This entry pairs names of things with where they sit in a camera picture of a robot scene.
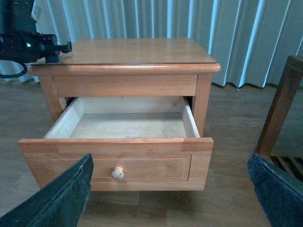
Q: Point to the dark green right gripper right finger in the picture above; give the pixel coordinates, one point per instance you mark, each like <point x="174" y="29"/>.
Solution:
<point x="279" y="193"/>

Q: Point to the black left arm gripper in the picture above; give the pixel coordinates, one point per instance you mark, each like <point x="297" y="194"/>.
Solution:
<point x="19" y="40"/>

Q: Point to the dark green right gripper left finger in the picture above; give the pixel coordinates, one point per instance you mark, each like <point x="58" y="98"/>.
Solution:
<point x="58" y="204"/>

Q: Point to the round knob of drawer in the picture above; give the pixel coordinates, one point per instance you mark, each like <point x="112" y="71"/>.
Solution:
<point x="117" y="173"/>

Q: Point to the wooden drawer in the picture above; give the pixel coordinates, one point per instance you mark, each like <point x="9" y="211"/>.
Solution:
<point x="153" y="138"/>

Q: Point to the light wooden nightstand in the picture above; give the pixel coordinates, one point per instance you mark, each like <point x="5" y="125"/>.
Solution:
<point x="130" y="67"/>

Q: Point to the dark brown wooden furniture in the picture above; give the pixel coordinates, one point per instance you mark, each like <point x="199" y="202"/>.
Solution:
<point x="284" y="148"/>

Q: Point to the pale blue-green curtain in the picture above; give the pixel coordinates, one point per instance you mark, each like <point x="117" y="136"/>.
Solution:
<point x="251" y="39"/>

